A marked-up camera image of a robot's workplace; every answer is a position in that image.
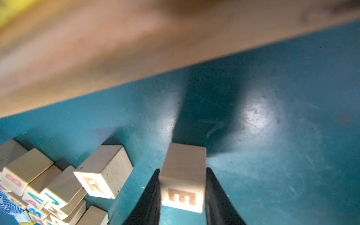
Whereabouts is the wooden block letter J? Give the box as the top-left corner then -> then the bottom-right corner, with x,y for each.
40,166 -> 82,209

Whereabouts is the blue white work glove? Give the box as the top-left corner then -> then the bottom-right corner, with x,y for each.
1,192 -> 36,225

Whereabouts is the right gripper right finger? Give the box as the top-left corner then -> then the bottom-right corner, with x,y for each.
205,167 -> 246,225

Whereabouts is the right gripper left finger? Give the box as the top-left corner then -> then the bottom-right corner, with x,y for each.
123,169 -> 161,225

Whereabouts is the wooden block letter R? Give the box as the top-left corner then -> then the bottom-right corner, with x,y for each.
74,145 -> 133,199

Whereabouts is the wooden block letter E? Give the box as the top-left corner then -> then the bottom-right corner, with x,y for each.
158,143 -> 206,213

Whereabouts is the wooden block letter B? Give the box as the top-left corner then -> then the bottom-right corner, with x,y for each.
1,148 -> 53,196

